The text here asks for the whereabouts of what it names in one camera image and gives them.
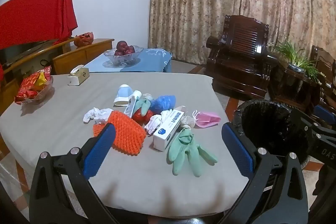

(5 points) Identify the red plastic wrapper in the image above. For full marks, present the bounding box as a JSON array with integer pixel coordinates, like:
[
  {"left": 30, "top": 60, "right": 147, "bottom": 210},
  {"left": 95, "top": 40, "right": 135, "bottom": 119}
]
[{"left": 131, "top": 109, "right": 154, "bottom": 125}]

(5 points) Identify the blue and white bottle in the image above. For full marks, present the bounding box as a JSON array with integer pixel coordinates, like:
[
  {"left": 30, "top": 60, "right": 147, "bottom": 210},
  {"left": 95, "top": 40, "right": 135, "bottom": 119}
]
[{"left": 113, "top": 84, "right": 133, "bottom": 107}]

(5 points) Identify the tissue box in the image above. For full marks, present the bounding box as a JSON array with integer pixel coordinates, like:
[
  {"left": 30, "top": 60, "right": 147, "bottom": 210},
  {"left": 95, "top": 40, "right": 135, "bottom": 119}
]
[{"left": 67, "top": 65, "right": 90, "bottom": 86}]

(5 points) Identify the orange foam fruit net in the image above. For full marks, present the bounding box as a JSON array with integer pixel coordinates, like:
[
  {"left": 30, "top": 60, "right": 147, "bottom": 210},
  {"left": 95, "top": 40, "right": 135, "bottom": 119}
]
[{"left": 92, "top": 110, "right": 147, "bottom": 155}]

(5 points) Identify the potted green plant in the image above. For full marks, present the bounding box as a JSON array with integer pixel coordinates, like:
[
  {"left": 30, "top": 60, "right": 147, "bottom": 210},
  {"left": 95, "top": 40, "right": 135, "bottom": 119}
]
[{"left": 273, "top": 40, "right": 323, "bottom": 80}]

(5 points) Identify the white printed tube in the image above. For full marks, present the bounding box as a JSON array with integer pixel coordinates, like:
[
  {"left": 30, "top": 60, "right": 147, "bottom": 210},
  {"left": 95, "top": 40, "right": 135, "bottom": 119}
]
[{"left": 123, "top": 91, "right": 142, "bottom": 117}]

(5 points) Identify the basket of red snack packets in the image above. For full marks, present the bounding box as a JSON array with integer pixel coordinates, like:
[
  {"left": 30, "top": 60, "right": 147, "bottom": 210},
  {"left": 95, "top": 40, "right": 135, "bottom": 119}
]
[{"left": 14, "top": 67, "right": 54, "bottom": 106}]

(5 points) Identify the patterned beige curtain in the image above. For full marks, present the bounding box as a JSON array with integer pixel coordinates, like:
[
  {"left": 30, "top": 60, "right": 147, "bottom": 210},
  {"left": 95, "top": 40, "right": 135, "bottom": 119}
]
[{"left": 148, "top": 0, "right": 336, "bottom": 75}]

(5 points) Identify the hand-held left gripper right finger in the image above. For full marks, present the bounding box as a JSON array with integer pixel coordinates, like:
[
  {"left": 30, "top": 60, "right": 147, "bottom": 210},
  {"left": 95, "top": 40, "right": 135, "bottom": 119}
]
[{"left": 221, "top": 123, "right": 308, "bottom": 224}]

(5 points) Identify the wooden cabinet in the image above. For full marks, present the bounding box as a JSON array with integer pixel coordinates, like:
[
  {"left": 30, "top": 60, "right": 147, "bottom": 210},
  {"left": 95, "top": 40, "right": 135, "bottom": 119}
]
[{"left": 0, "top": 38, "right": 115, "bottom": 119}]

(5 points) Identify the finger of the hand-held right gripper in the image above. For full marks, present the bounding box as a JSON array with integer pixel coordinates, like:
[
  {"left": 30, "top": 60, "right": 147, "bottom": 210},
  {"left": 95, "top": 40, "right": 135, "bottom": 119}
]
[
  {"left": 314, "top": 105, "right": 336, "bottom": 130},
  {"left": 286, "top": 107, "right": 336, "bottom": 140}
]

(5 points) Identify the dark wooden armchair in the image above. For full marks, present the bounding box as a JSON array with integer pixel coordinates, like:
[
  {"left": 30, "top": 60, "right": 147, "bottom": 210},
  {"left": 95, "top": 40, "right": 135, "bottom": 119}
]
[
  {"left": 205, "top": 14, "right": 279, "bottom": 101},
  {"left": 307, "top": 46, "right": 336, "bottom": 119}
]

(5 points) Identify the white cardboard box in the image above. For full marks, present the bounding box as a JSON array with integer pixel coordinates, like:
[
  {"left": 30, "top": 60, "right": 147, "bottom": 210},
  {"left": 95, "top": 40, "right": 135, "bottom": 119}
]
[{"left": 153, "top": 109, "right": 184, "bottom": 152}]

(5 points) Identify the blue plastic bag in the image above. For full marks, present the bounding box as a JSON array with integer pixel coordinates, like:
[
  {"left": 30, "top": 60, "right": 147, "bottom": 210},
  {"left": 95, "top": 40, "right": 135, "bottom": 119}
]
[{"left": 150, "top": 94, "right": 176, "bottom": 112}]

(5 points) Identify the black bag-lined trash bin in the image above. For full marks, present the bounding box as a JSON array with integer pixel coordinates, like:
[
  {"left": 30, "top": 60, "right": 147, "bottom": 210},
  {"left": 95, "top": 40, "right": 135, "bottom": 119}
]
[{"left": 234, "top": 99, "right": 319, "bottom": 170}]

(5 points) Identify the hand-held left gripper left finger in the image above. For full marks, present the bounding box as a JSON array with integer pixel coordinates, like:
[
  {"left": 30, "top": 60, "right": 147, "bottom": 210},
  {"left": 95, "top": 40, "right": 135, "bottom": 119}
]
[{"left": 29, "top": 123, "right": 124, "bottom": 224}]

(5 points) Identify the dark wooden side table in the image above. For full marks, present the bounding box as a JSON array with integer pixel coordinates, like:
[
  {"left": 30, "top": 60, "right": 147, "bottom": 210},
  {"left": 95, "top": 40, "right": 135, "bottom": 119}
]
[{"left": 268, "top": 60, "right": 323, "bottom": 111}]

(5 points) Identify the white tissue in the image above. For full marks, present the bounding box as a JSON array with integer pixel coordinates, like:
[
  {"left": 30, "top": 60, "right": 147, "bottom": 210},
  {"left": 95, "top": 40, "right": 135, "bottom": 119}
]
[{"left": 144, "top": 110, "right": 174, "bottom": 136}]

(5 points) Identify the white cloth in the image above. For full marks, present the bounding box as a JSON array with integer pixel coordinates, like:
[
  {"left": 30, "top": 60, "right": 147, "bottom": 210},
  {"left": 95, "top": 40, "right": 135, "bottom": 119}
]
[{"left": 83, "top": 108, "right": 114, "bottom": 125}]

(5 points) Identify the glass fruit bowl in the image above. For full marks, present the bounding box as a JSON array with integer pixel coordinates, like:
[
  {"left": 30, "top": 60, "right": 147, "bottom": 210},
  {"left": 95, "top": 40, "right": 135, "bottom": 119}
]
[{"left": 103, "top": 46, "right": 144, "bottom": 67}]

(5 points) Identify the blue tablecloth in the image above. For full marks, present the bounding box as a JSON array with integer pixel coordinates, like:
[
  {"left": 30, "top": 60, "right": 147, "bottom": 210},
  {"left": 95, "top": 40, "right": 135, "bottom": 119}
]
[{"left": 83, "top": 48, "right": 172, "bottom": 73}]

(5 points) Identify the red cloth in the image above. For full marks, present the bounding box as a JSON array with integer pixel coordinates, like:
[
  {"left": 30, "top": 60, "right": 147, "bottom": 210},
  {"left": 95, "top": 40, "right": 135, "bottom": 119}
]
[{"left": 0, "top": 0, "right": 78, "bottom": 50}]

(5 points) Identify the orange plastic bag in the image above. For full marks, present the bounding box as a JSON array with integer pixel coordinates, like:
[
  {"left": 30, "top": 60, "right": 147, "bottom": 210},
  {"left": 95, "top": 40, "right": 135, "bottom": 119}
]
[{"left": 73, "top": 32, "right": 94, "bottom": 47}]

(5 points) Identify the pink face mask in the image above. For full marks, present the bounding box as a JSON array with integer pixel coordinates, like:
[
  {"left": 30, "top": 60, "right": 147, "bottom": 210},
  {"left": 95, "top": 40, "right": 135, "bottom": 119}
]
[{"left": 192, "top": 110, "right": 221, "bottom": 128}]

